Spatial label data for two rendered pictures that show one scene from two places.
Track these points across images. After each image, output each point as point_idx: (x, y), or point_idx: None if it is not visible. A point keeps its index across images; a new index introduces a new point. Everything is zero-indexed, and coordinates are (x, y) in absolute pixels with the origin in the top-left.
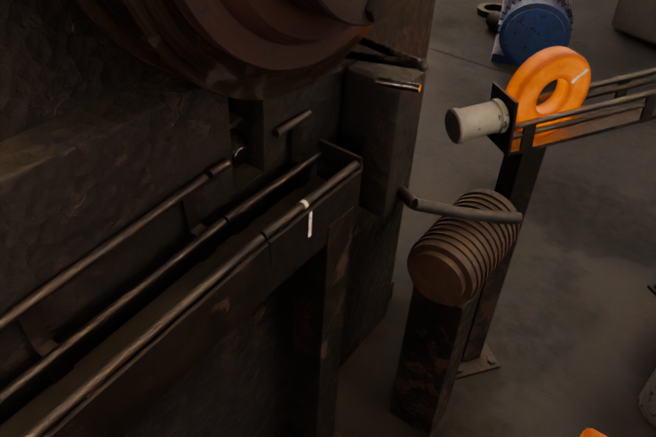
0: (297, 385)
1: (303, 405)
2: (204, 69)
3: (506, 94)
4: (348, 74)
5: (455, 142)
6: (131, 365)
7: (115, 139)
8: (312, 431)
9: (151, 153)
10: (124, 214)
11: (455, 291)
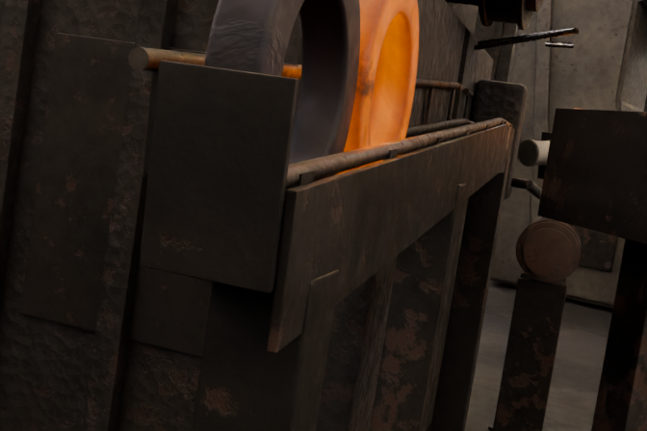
0: (448, 361)
1: (452, 386)
2: None
3: None
4: (480, 83)
5: (531, 164)
6: (493, 128)
7: (452, 18)
8: (459, 420)
9: (452, 43)
10: (443, 73)
11: (566, 256)
